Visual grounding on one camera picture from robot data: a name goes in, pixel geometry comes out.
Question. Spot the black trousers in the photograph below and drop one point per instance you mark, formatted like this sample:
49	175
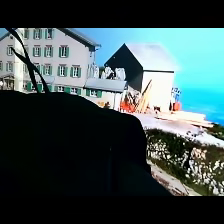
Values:
66	143

